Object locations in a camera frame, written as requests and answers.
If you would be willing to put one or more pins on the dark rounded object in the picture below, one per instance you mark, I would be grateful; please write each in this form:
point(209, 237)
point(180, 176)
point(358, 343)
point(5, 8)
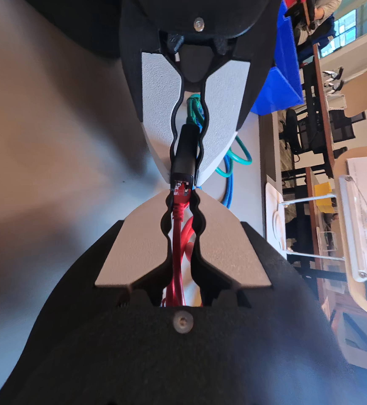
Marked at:
point(75, 19)

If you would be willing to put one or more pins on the black office chair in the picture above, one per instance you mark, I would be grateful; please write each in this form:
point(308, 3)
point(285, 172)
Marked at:
point(292, 126)

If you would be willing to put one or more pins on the instruction sheet on stand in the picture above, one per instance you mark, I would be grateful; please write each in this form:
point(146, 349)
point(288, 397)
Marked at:
point(340, 163)

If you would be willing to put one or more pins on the wooden top desk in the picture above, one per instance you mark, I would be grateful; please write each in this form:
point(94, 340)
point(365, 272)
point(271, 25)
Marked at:
point(315, 227)
point(326, 126)

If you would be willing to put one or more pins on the black and white tool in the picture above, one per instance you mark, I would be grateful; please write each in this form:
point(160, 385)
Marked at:
point(335, 84)

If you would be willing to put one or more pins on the black ethernet port adapter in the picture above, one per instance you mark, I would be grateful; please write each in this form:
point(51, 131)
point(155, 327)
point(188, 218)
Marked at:
point(183, 152)

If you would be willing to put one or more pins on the window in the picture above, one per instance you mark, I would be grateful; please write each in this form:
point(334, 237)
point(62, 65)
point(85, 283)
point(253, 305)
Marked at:
point(345, 30)

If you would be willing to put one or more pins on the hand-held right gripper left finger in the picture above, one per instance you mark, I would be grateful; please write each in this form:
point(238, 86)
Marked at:
point(132, 250)

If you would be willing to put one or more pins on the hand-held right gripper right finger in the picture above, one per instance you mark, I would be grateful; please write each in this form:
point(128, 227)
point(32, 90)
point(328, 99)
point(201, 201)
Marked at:
point(231, 250)

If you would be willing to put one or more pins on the small yellow bin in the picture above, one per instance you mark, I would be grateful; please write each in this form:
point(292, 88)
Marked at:
point(323, 197)

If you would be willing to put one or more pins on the clear acrylic sign stand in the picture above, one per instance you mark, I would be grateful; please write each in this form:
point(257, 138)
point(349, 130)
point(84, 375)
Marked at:
point(349, 227)

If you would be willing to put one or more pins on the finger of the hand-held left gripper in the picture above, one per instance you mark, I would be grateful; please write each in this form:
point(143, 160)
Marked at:
point(224, 101)
point(158, 95)

